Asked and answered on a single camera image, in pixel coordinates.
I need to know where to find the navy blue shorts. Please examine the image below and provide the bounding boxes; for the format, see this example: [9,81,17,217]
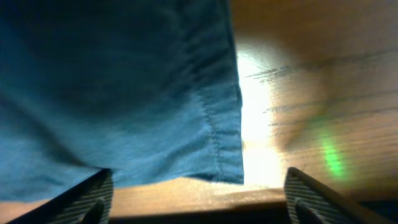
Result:
[1,0,244,202]

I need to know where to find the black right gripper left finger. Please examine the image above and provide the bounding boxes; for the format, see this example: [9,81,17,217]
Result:
[7,169,114,224]

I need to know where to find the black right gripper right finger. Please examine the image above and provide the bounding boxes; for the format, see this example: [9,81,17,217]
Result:
[284,167,394,224]

